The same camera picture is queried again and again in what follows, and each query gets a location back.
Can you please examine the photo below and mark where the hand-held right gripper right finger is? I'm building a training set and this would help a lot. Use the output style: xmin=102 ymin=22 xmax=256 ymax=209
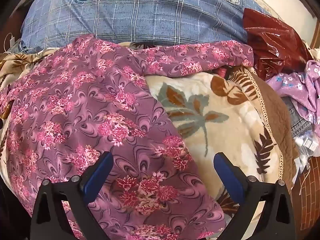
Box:
xmin=214 ymin=152 xmax=297 ymax=240

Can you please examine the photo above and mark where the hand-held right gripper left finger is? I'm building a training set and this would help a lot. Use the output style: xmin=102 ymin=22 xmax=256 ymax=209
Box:
xmin=30 ymin=151 xmax=114 ymax=240

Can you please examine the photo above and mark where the pink floral garment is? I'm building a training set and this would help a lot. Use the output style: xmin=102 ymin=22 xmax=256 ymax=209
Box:
xmin=0 ymin=34 xmax=254 ymax=240

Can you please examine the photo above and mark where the cream leaf-print blanket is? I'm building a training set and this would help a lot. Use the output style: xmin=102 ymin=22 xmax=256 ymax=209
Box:
xmin=0 ymin=41 xmax=285 ymax=240

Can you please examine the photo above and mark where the brown quilted bedspread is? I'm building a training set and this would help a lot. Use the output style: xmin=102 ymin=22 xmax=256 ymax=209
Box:
xmin=246 ymin=67 xmax=299 ymax=190

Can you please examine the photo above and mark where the blue denim garment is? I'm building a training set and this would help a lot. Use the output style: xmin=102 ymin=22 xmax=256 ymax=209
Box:
xmin=287 ymin=97 xmax=314 ymax=137

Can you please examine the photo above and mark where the purple floral garment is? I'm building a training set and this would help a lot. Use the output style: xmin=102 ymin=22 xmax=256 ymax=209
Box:
xmin=266 ymin=60 xmax=320 ymax=128

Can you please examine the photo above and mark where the dark red plastic bag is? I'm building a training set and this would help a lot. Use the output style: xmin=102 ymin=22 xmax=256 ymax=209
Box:
xmin=242 ymin=7 xmax=312 ymax=80

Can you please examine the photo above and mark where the blue plaid pillow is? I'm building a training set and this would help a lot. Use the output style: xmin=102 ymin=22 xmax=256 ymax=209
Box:
xmin=20 ymin=0 xmax=272 ymax=53

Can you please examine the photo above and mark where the white charger cable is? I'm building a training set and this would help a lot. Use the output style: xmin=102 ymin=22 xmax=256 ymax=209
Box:
xmin=4 ymin=32 xmax=25 ymax=54

